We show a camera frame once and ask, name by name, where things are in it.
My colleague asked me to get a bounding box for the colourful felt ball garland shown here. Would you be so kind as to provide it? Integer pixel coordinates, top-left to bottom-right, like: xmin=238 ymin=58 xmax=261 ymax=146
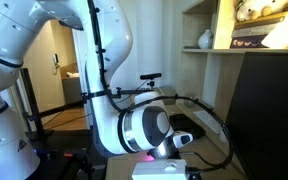
xmin=145 ymin=154 xmax=154 ymax=161

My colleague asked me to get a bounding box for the white ceramic vase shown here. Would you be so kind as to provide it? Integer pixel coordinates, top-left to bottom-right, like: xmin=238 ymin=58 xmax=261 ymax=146
xmin=198 ymin=29 xmax=213 ymax=49

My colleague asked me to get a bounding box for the white keyboard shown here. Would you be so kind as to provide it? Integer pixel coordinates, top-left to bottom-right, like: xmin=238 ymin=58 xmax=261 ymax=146
xmin=194 ymin=110 xmax=222 ymax=134

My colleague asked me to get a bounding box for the wooden shelf unit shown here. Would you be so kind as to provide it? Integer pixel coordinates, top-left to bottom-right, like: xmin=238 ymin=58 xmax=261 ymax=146
xmin=176 ymin=0 xmax=288 ymax=174

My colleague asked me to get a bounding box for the purple book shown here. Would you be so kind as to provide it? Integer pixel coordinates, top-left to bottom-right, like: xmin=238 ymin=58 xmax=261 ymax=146
xmin=230 ymin=35 xmax=265 ymax=48

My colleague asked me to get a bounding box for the black computer monitor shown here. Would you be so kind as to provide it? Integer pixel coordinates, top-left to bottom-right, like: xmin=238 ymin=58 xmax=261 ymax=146
xmin=226 ymin=53 xmax=288 ymax=180

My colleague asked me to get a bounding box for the white plush toy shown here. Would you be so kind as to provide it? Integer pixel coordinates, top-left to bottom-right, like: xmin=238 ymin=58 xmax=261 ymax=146
xmin=235 ymin=0 xmax=288 ymax=22

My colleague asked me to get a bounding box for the black camera on stand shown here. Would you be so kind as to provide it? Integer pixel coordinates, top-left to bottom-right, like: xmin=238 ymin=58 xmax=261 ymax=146
xmin=140 ymin=73 xmax=162 ymax=88

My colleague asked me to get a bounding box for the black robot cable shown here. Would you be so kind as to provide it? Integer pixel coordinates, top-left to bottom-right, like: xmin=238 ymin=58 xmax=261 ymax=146
xmin=87 ymin=0 xmax=235 ymax=174

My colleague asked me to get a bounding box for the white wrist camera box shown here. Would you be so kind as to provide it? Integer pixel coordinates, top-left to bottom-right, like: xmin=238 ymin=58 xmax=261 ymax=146
xmin=132 ymin=159 xmax=188 ymax=180

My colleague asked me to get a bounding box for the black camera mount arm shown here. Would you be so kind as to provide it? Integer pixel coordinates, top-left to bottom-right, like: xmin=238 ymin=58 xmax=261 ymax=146
xmin=18 ymin=67 xmax=156 ymax=141

